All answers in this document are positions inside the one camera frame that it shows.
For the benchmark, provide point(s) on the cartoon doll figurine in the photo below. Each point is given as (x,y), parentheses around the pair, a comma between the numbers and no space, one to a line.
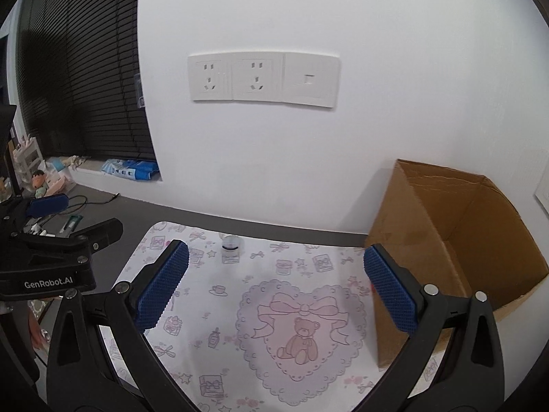
(40,182)

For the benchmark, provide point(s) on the person's left hand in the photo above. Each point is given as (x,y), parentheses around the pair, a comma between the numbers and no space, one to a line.
(40,334)

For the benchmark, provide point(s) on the white drawer organizer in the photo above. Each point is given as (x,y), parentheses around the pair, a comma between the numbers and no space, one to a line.
(28,156)

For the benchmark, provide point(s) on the blue plastic packet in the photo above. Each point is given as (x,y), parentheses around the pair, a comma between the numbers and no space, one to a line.
(143,170)

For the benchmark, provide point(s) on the light blue pouch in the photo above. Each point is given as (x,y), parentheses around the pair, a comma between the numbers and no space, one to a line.
(61,163)

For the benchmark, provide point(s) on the pink storage box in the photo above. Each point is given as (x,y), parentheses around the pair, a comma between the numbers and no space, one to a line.
(60,180)

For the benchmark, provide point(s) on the black window blind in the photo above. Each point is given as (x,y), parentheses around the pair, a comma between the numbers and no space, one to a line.
(81,60)

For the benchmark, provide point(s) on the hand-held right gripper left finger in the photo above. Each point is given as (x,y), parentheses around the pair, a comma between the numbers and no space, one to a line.
(161,285)

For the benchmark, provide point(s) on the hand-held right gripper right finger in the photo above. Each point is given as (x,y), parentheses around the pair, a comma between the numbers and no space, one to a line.
(392,287)

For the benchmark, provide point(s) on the white wall power socket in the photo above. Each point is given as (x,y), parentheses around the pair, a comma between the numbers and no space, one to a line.
(210,78)
(542,199)
(257,77)

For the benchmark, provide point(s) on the small beige figurines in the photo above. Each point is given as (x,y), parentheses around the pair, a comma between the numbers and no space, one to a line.
(79,161)

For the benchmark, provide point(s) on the white wall data plate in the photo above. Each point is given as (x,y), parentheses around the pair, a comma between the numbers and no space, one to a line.
(311,80)

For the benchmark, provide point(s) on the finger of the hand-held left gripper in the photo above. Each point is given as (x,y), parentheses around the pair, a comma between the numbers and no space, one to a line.
(105,231)
(47,206)

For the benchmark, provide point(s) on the green and white tool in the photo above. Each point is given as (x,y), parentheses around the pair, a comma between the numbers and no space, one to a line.
(70,224)

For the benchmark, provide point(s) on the brown cardboard box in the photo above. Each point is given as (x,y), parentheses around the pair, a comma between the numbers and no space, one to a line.
(429,231)

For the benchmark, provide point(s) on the small round cosmetic jar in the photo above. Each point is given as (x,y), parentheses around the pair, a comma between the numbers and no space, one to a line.
(231,251)

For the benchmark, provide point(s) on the printed bear pattern mat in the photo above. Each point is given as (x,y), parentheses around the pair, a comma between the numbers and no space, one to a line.
(240,300)

